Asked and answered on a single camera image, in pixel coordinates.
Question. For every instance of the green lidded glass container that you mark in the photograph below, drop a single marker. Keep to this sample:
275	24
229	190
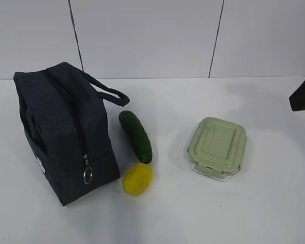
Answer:
217	148

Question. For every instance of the green cucumber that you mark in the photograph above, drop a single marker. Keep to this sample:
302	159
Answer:
137	136

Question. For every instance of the yellow lemon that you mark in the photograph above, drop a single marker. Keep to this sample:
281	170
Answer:
137	179

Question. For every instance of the dark navy fabric lunch bag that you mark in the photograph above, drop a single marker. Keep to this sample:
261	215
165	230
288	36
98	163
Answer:
65	122

